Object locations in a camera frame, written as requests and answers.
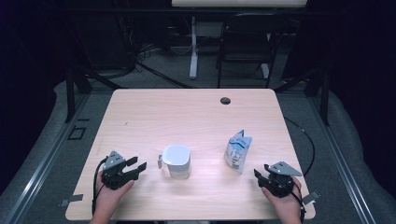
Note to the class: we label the black floor outlet plate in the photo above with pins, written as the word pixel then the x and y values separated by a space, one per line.
pixel 77 133

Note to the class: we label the person's left hand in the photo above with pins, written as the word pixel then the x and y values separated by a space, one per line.
pixel 107 197

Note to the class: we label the person's right hand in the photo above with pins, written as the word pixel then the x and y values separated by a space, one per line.
pixel 288 205

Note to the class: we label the metal floor rail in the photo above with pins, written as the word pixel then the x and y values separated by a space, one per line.
pixel 46 161
pixel 339 155

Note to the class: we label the white and blue bag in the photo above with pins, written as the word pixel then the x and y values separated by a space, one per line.
pixel 238 151

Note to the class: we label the grey tape strip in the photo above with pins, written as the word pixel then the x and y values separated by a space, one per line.
pixel 72 199
pixel 311 197

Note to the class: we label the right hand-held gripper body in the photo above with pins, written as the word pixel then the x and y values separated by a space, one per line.
pixel 278 185

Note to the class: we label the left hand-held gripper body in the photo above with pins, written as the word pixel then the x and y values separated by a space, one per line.
pixel 113 174

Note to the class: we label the black metal chair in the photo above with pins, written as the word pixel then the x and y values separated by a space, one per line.
pixel 249 40

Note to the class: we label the black metal stand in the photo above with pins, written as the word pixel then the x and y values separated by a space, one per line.
pixel 325 99
pixel 70 93

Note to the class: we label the white desk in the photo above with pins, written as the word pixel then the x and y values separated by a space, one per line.
pixel 218 2

